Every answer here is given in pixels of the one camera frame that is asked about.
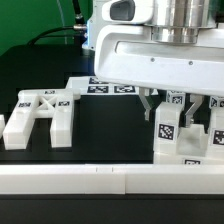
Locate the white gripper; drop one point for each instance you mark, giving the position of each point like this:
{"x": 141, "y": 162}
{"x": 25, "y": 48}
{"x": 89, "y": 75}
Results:
{"x": 164, "y": 44}

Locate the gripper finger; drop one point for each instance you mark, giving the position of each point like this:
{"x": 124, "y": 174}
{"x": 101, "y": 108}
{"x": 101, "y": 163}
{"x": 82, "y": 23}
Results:
{"x": 196, "y": 101}

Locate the white chair seat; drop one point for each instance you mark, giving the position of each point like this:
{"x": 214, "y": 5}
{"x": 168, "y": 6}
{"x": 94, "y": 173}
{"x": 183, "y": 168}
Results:
{"x": 191, "y": 148}

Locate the white tagged cube right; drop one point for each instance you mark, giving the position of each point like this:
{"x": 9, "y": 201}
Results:
{"x": 216, "y": 101}

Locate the white tagged cube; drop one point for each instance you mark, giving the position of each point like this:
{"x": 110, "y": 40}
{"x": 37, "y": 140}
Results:
{"x": 216, "y": 101}
{"x": 176, "y": 97}

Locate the marker sheet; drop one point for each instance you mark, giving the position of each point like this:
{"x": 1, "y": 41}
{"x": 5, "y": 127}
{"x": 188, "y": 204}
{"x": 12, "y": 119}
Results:
{"x": 90, "y": 85}

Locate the white block left edge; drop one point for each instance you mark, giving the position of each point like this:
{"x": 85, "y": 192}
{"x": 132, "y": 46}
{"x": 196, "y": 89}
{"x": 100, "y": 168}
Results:
{"x": 2, "y": 125}

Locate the white chair back frame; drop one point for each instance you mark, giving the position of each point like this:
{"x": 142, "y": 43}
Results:
{"x": 54, "y": 104}

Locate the white front rail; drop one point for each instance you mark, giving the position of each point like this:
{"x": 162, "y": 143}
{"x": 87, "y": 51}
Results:
{"x": 111, "y": 179}

